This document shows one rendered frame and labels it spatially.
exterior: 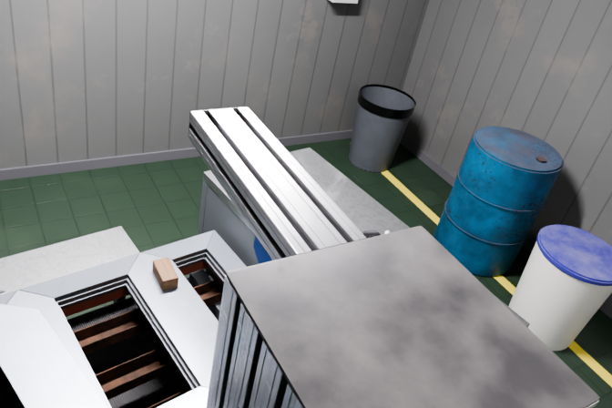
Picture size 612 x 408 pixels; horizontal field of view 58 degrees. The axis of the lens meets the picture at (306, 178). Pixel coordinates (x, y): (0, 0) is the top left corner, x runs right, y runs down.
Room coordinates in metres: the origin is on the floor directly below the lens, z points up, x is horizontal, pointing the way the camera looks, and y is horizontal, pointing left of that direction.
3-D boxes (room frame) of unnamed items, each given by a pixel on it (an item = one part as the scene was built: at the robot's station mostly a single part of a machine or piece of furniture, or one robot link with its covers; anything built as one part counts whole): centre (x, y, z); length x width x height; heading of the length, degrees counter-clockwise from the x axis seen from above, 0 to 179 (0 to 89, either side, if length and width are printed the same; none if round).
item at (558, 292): (2.69, -1.66, 0.31); 0.51 x 0.51 x 0.62
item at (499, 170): (3.33, -1.32, 0.45); 0.62 x 0.60 x 0.90; 126
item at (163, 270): (1.51, 0.44, 0.89); 0.12 x 0.06 x 0.05; 37
